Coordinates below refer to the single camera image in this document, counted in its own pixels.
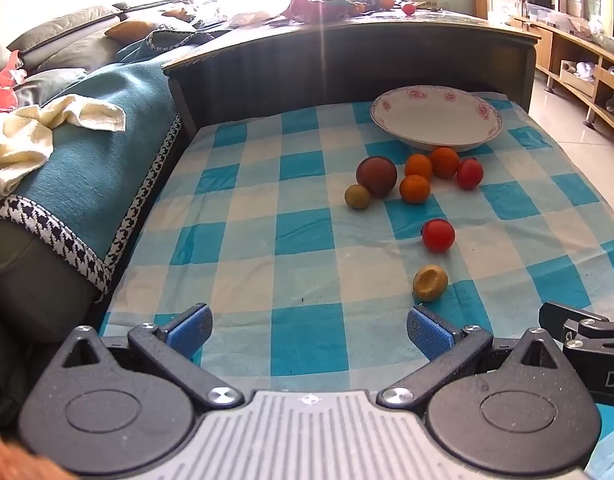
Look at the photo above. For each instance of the small green-brown fruit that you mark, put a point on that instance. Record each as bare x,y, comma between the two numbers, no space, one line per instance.
358,196

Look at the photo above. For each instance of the small red tomato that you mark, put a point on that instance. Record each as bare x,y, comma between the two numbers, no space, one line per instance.
408,8

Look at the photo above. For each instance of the dark purple passion fruit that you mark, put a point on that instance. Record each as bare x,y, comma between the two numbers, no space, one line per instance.
377,176

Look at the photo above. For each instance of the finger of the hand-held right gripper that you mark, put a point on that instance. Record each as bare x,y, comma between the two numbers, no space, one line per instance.
577,316

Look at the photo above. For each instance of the clear storage box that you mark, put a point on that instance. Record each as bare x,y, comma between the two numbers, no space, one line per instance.
542,12

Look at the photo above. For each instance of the wooden cabinet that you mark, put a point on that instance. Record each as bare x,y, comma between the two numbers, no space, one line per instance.
577,60

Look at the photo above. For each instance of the red bag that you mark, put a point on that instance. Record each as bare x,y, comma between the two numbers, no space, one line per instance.
314,7

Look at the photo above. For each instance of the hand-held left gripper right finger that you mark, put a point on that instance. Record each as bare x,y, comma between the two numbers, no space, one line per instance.
429,331

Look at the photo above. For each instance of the dark coffee table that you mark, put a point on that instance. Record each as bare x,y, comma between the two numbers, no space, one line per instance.
267,75

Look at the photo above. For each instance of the blue white checkered cloth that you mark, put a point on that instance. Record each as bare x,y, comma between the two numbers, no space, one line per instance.
297,260

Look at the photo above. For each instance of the white bowl with pink flowers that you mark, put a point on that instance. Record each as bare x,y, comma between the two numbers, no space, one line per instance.
427,120

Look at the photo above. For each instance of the cream towel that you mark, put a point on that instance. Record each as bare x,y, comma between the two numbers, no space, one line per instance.
17,140

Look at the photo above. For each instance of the brown cushion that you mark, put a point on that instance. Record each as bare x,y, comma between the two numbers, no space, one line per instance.
132,30

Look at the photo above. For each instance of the picture frame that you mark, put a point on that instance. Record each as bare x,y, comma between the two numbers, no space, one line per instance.
562,1

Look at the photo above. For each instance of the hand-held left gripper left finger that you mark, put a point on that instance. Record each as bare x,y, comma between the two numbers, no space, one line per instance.
192,328

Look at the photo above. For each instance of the brown fuzzy sleeve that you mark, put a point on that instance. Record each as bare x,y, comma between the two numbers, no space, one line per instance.
7,460

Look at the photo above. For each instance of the small orange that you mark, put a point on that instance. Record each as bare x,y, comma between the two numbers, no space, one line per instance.
386,1

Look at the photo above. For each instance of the small yellow-brown fruit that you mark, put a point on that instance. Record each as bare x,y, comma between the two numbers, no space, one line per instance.
430,284

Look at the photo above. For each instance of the grey sofa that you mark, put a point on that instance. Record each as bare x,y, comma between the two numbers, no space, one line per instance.
17,280

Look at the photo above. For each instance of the teal blanket with houndstooth edge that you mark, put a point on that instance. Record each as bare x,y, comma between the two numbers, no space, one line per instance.
87,160

